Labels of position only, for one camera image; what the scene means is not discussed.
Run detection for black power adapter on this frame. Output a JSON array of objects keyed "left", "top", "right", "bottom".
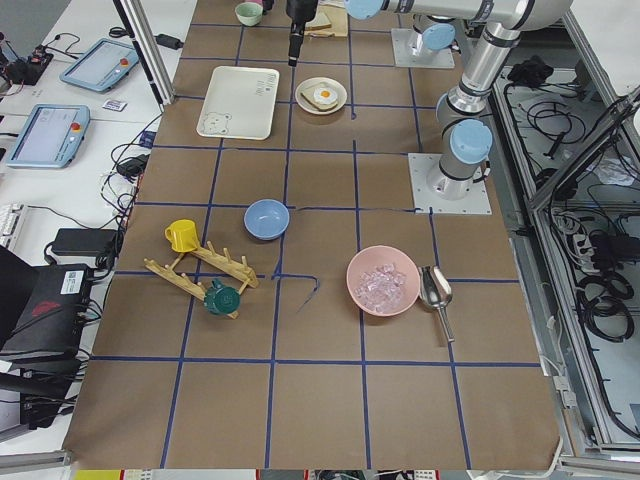
[{"left": 50, "top": 228, "right": 116, "bottom": 258}]

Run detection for near teach pendant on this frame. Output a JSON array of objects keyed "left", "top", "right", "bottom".
[{"left": 6, "top": 104, "right": 90, "bottom": 169}]

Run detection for black computer box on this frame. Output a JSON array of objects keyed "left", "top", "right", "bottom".
[{"left": 1, "top": 248, "right": 93, "bottom": 364}]

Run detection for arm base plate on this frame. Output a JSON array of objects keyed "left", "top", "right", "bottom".
[
  {"left": 408, "top": 153, "right": 492, "bottom": 215},
  {"left": 391, "top": 24, "right": 455, "bottom": 69}
]

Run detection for light green bowl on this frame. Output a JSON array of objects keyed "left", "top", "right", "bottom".
[{"left": 235, "top": 1, "right": 263, "bottom": 27}]

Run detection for white round plate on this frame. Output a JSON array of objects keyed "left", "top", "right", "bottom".
[{"left": 294, "top": 77, "right": 348, "bottom": 115}]

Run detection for white bread slice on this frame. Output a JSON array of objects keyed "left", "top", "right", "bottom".
[{"left": 305, "top": 11, "right": 332, "bottom": 31}]

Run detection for blue bowl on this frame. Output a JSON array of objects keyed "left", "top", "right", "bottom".
[{"left": 244, "top": 199, "right": 290, "bottom": 241}]

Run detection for far teach pendant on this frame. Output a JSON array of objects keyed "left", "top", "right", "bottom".
[{"left": 59, "top": 38, "right": 139, "bottom": 92}]

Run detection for dark green mug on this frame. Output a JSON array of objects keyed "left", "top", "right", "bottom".
[{"left": 203, "top": 278, "right": 240, "bottom": 315}]

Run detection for fried egg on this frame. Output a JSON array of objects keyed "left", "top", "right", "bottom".
[{"left": 312, "top": 86, "right": 337, "bottom": 106}]

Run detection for cream bear tray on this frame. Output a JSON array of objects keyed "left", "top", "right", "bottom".
[{"left": 196, "top": 66, "right": 280, "bottom": 140}]

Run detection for yellow mug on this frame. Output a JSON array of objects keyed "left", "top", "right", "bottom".
[{"left": 164, "top": 219, "right": 200, "bottom": 253}]

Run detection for wooden cutting board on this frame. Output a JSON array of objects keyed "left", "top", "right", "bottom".
[{"left": 305, "top": 1, "right": 348, "bottom": 38}]

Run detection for wooden dish rack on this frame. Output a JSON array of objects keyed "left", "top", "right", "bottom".
[{"left": 144, "top": 240, "right": 261, "bottom": 320}]

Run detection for small power brick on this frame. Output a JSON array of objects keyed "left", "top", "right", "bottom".
[{"left": 155, "top": 34, "right": 184, "bottom": 50}]

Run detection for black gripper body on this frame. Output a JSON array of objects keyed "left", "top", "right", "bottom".
[{"left": 286, "top": 0, "right": 317, "bottom": 23}]

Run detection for pink bowl with ice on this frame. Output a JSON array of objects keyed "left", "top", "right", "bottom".
[{"left": 346, "top": 245, "right": 420, "bottom": 316}]

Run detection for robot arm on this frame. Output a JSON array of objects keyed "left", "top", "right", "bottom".
[
  {"left": 345, "top": 0, "right": 572, "bottom": 201},
  {"left": 410, "top": 14, "right": 456, "bottom": 60}
]

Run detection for teach pendant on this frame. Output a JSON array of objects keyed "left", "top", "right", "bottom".
[
  {"left": 59, "top": 38, "right": 139, "bottom": 92},
  {"left": 6, "top": 104, "right": 90, "bottom": 169}
]

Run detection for aluminium frame post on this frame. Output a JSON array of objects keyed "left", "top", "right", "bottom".
[{"left": 113, "top": 0, "right": 175, "bottom": 106}]

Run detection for metal scoop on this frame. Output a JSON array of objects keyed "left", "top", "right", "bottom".
[{"left": 419, "top": 265, "right": 455, "bottom": 343}]

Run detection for bread slice on plate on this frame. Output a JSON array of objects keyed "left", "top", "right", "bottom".
[{"left": 301, "top": 82, "right": 338, "bottom": 111}]

